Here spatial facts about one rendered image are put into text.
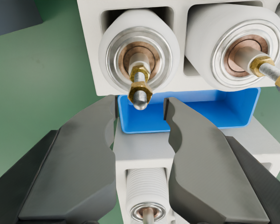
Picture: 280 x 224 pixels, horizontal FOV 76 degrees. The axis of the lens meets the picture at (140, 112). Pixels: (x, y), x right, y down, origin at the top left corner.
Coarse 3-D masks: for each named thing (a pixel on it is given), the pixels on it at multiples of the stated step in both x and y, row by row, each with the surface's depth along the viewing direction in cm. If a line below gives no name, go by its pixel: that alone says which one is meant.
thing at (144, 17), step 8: (136, 8) 26; (144, 8) 28; (120, 16) 22; (128, 16) 18; (136, 16) 18; (144, 16) 18; (152, 16) 19; (112, 24) 19; (120, 24) 18; (128, 24) 18; (136, 24) 18; (144, 24) 18; (152, 24) 18; (160, 24) 19; (112, 32) 19; (160, 32) 19; (168, 32) 19; (104, 40) 19; (168, 40) 19; (176, 40) 20; (104, 48) 20; (176, 48) 20; (104, 56) 20; (176, 56) 20; (104, 64) 20; (176, 64) 21; (104, 72) 21; (168, 80) 22; (120, 88) 22; (160, 88) 22
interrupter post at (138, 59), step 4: (132, 56) 19; (136, 56) 19; (140, 56) 19; (144, 56) 19; (132, 60) 18; (136, 60) 18; (140, 60) 17; (144, 60) 18; (148, 60) 20; (132, 64) 17; (136, 64) 17; (140, 64) 17; (144, 64) 17; (148, 64) 18; (148, 68) 18; (128, 72) 18
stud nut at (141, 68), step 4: (132, 68) 17; (136, 68) 16; (140, 68) 16; (144, 68) 16; (132, 72) 17; (136, 72) 17; (144, 72) 17; (148, 72) 17; (132, 76) 17; (148, 76) 17; (132, 80) 17
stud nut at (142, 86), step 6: (132, 84) 14; (138, 84) 13; (144, 84) 13; (132, 90) 13; (138, 90) 13; (144, 90) 13; (150, 90) 14; (132, 96) 14; (150, 96) 14; (132, 102) 14
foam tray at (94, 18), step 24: (96, 0) 23; (120, 0) 23; (144, 0) 23; (168, 0) 23; (192, 0) 23; (216, 0) 23; (240, 0) 23; (264, 0) 23; (96, 24) 25; (168, 24) 29; (96, 48) 26; (96, 72) 28; (192, 72) 30
